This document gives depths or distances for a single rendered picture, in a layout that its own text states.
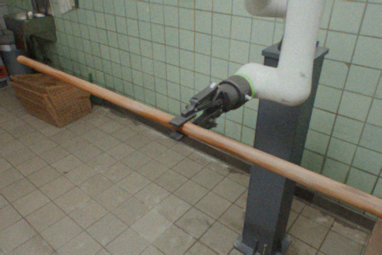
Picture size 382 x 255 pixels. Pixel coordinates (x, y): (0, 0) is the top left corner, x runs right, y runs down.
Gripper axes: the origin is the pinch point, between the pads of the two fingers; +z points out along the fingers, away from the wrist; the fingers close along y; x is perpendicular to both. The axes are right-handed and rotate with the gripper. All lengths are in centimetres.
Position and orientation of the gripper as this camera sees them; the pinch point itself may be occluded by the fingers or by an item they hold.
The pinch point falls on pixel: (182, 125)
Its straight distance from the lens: 74.2
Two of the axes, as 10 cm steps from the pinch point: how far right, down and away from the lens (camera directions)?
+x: -7.9, -3.1, 5.3
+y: 0.0, 8.6, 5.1
